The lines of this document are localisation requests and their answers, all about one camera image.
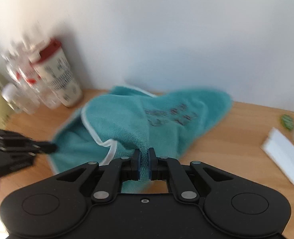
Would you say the teal microfiber towel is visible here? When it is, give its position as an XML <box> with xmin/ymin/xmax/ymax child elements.
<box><xmin>49</xmin><ymin>86</ymin><xmax>232</xmax><ymax>193</ymax></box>

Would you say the short clear bottle white cap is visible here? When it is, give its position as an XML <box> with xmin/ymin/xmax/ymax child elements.
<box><xmin>2</xmin><ymin>83</ymin><xmax>37</xmax><ymax>114</ymax></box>

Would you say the cream tumbler red lid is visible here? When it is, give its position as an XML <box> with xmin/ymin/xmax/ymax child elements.
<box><xmin>29</xmin><ymin>38</ymin><xmax>83</xmax><ymax>107</ymax></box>

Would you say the clear water bottle red label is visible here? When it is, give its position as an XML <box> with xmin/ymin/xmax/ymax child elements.
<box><xmin>2</xmin><ymin>41</ymin><xmax>61</xmax><ymax>109</ymax></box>

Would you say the white folded tissue stack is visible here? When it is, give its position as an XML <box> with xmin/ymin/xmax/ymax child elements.
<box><xmin>261</xmin><ymin>128</ymin><xmax>294</xmax><ymax>185</ymax></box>

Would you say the green round tin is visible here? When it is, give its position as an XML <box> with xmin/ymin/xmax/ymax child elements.
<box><xmin>280</xmin><ymin>114</ymin><xmax>294</xmax><ymax>131</ymax></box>

